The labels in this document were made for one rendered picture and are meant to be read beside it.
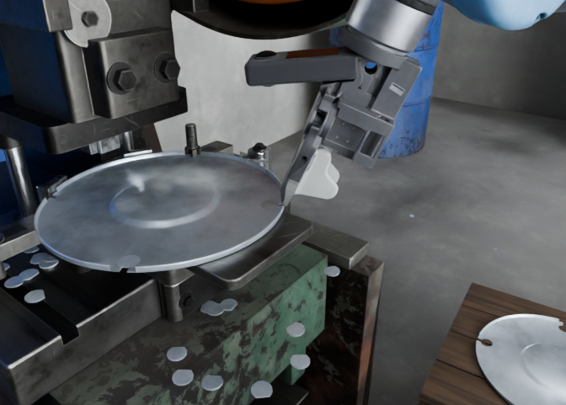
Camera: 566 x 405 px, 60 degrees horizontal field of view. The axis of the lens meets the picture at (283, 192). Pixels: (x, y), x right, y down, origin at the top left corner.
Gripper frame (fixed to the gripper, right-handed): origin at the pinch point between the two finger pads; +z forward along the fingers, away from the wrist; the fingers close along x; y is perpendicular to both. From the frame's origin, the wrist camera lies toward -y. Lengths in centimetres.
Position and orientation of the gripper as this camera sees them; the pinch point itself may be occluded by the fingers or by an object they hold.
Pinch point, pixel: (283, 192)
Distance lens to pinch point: 58.7
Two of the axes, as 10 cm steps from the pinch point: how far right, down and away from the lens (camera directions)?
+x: 1.4, -4.5, 8.8
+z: -3.7, 8.0, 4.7
